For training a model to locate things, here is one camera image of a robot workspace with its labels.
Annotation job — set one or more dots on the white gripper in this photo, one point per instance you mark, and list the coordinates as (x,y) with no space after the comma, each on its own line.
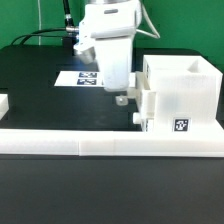
(114,58)

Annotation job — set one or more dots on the white drawer tray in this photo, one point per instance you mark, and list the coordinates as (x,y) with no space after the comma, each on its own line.
(140,91)
(145,123)

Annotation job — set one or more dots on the white front drawer tray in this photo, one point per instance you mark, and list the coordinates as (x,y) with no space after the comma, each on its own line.
(145,123)

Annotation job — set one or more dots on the white drawer cabinet box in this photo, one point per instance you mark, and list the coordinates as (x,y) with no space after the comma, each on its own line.
(186,91)

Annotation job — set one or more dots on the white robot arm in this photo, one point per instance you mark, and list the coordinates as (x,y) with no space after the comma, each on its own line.
(106,36)

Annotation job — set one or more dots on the white marker tag sheet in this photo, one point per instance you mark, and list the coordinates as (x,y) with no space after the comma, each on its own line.
(79,79)

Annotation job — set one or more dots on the white foam L-shaped fence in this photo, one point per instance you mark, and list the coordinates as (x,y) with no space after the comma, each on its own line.
(205,143)

